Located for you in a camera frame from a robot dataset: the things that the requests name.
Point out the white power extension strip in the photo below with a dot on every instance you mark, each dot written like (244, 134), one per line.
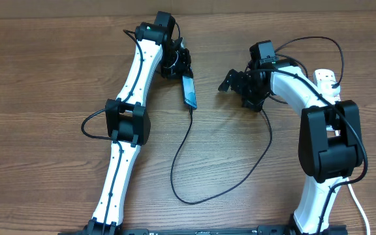
(325, 74)

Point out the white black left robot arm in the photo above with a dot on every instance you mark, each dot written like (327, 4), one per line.
(127, 119)

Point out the white USB charger plug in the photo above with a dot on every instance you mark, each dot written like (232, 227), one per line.
(326, 87)

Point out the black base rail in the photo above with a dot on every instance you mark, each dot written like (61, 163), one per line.
(191, 231)

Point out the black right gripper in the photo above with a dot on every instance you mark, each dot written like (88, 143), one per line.
(256, 100)

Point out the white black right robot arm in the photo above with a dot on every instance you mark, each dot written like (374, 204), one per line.
(330, 140)

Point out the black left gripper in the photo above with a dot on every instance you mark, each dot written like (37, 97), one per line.
(183, 67)

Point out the Samsung Galaxy smartphone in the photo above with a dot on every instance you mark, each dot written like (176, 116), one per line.
(188, 90)

